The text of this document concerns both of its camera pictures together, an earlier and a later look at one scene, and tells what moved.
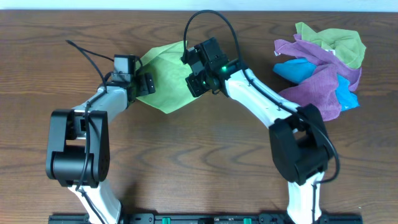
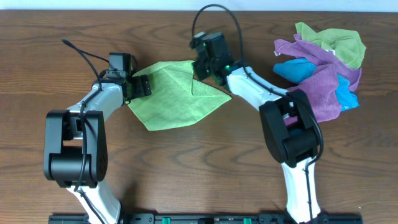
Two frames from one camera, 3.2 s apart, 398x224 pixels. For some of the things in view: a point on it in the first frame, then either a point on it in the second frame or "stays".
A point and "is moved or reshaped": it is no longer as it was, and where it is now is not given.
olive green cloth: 346,43 stays
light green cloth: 169,73 is moved or reshaped
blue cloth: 296,70 stays
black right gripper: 194,91 -> 200,74
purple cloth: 319,88 stays
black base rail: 205,218 stays
